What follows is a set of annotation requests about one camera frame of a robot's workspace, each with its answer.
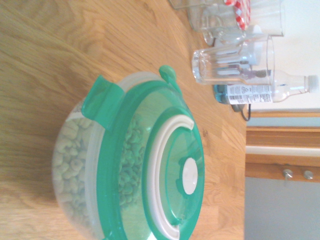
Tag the ribbed drinking glass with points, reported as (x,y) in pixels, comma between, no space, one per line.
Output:
(212,67)

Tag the glass jar checkered lid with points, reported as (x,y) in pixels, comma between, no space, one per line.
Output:
(241,15)

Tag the white mug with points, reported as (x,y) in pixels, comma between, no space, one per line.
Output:
(253,50)

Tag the wooden door frame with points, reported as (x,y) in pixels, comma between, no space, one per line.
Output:
(275,138)

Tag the clear hint water bottle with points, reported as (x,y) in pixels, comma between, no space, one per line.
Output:
(250,94)

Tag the tall footed glass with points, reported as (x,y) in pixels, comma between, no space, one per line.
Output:
(270,17)

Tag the metal wall hook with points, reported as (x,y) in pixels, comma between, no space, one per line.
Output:
(287,173)
(308,174)

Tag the clear bowl with cereal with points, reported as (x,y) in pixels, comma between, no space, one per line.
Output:
(72,162)

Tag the green round container lid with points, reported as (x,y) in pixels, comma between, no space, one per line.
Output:
(175,140)

